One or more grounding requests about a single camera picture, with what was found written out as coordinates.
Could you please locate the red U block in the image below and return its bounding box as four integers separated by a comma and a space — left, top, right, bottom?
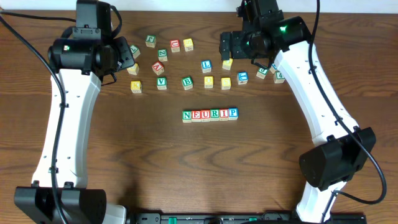
200, 110, 211, 122

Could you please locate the green j block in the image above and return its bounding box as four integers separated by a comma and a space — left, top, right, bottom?
256, 68, 269, 79
145, 35, 156, 48

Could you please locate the green N block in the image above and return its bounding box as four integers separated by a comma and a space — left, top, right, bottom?
182, 111, 192, 123

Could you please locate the yellow S block lower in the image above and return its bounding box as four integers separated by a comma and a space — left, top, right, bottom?
221, 77, 231, 90

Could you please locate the green B block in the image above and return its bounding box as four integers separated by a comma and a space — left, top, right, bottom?
182, 77, 193, 90

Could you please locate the green J block right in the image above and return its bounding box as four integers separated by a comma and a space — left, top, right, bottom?
256, 68, 269, 79

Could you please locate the red E block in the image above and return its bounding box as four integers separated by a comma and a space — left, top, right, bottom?
191, 110, 201, 122

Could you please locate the green Z block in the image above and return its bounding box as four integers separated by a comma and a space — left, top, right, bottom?
157, 49, 168, 62

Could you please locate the yellow S block upper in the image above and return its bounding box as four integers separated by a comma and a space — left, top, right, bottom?
183, 38, 194, 52

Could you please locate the yellow K block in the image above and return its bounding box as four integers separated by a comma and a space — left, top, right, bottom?
131, 80, 142, 93

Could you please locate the yellow o block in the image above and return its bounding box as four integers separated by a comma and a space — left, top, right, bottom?
204, 76, 214, 88
222, 58, 233, 70

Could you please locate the blue L block middle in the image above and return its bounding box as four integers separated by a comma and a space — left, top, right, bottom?
201, 60, 212, 73

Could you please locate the yellow O block upper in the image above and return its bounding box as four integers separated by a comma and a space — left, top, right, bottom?
222, 58, 233, 70

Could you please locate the green V block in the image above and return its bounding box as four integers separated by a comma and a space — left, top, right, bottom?
157, 77, 167, 90

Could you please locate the yellow s block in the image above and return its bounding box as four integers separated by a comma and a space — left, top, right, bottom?
183, 38, 194, 52
221, 77, 231, 90

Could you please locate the blue P block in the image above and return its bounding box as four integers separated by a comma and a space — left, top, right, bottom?
228, 108, 239, 120

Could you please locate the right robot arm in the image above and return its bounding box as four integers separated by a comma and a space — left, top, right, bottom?
220, 1, 376, 223

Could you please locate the green 4 block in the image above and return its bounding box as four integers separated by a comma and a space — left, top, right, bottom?
274, 72, 285, 84

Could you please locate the blue 5 block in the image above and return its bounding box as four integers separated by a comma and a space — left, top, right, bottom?
269, 63, 277, 74

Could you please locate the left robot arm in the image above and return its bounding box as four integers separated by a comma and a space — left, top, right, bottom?
14, 1, 134, 223

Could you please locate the red A block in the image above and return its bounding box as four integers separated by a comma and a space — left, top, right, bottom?
152, 61, 165, 75

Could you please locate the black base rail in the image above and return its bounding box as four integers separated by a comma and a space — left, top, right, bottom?
126, 212, 368, 224

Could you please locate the green R block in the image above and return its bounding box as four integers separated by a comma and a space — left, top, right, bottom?
210, 109, 220, 121

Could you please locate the red I block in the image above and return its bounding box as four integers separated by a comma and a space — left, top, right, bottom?
219, 108, 229, 121

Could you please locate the yellow O block lower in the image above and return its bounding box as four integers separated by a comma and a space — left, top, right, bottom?
204, 76, 214, 88

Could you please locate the green L block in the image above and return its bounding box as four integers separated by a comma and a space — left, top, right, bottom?
130, 45, 141, 59

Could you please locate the yellow block left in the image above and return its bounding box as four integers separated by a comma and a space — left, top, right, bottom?
127, 63, 139, 75

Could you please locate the red C block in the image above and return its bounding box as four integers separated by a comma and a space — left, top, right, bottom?
170, 40, 180, 53

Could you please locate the blue T block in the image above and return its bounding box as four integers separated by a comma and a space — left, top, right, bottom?
237, 72, 248, 85

